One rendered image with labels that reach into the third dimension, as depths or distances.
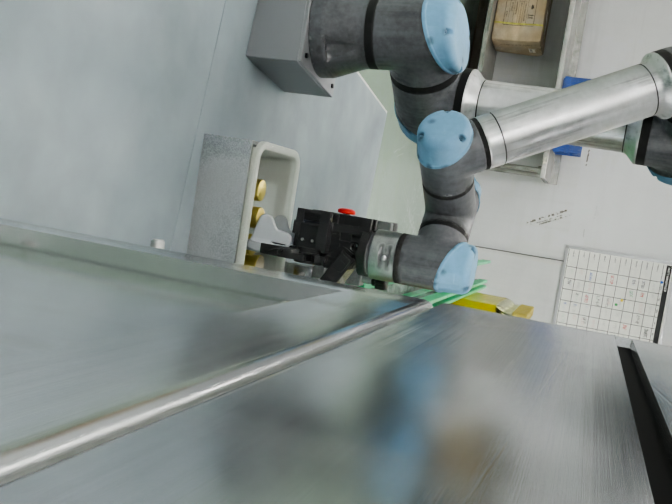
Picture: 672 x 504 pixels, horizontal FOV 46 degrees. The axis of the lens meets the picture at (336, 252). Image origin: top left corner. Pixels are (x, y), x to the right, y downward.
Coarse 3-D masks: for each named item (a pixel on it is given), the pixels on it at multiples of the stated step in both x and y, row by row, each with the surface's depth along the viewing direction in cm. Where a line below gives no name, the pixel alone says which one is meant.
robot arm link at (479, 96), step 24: (408, 96) 130; (432, 96) 129; (456, 96) 130; (480, 96) 130; (504, 96) 128; (528, 96) 127; (408, 120) 135; (648, 120) 119; (576, 144) 128; (600, 144) 125; (624, 144) 123; (648, 144) 120; (648, 168) 127
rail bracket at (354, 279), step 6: (318, 270) 131; (324, 270) 131; (354, 270) 130; (318, 276) 131; (354, 276) 130; (360, 276) 129; (348, 282) 130; (354, 282) 130; (360, 282) 130; (366, 282) 130; (372, 282) 129; (378, 282) 128; (384, 282) 128; (378, 288) 129; (384, 288) 129
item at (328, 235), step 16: (304, 208) 118; (304, 224) 119; (320, 224) 118; (336, 224) 119; (352, 224) 120; (368, 224) 117; (304, 240) 119; (320, 240) 118; (336, 240) 119; (352, 240) 118; (368, 240) 116; (320, 256) 118; (336, 256) 119; (352, 256) 118
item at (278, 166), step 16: (272, 144) 118; (256, 160) 114; (272, 160) 130; (288, 160) 129; (256, 176) 115; (272, 176) 130; (288, 176) 130; (272, 192) 131; (288, 192) 130; (272, 208) 131; (288, 208) 130; (288, 224) 130; (240, 240) 115; (240, 256) 115; (272, 256) 131
